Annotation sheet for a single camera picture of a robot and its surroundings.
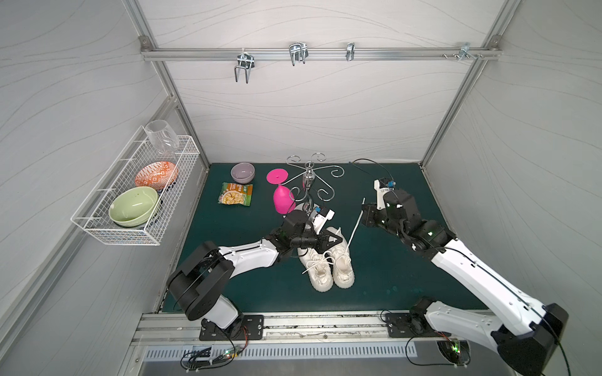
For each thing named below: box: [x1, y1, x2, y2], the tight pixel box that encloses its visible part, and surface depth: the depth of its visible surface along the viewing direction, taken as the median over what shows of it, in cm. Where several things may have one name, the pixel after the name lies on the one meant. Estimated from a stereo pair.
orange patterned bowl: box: [134, 161, 180, 191], surface depth 72 cm
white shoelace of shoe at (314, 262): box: [301, 251, 336, 275], surface depth 84 cm
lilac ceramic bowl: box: [230, 162, 256, 185], surface depth 113 cm
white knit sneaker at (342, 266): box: [326, 226, 356, 290], surface depth 83 cm
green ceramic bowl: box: [108, 186, 159, 228], surface depth 62 cm
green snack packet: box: [217, 182, 254, 207], surface depth 109 cm
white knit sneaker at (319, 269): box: [297, 247, 334, 293], surface depth 82 cm
